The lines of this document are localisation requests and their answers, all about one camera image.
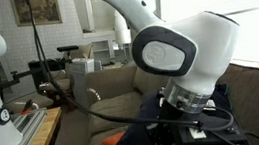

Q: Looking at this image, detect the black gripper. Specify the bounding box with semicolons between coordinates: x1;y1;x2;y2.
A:
143;103;197;145

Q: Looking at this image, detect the large dark navy pillow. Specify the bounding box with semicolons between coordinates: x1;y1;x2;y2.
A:
106;79;251;145

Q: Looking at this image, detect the white remote control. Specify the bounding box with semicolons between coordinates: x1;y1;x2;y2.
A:
203;96;219;114

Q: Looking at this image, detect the white air purifier box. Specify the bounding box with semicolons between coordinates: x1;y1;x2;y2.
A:
67;55;108;116

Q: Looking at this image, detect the white floor lamp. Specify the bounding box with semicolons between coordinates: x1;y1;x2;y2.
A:
111;10;135;65

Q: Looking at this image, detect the beige cushioned armchair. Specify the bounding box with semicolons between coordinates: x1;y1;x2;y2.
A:
34;42;102;116

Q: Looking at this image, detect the beige ottoman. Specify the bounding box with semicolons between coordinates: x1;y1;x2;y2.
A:
4;91;57;116

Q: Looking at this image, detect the red clamp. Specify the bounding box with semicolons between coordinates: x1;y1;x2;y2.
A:
19;98;40;115

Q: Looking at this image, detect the white framed mirror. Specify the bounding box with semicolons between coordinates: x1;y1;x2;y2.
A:
84;0;120;34

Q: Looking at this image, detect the black stereo camera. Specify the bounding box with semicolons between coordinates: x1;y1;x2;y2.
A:
57;44;80;54

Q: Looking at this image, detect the black camera boom pole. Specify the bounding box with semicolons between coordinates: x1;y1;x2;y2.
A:
0;50;74;91

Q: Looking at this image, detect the framed wall painting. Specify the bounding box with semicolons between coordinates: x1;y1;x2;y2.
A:
9;0;63;30

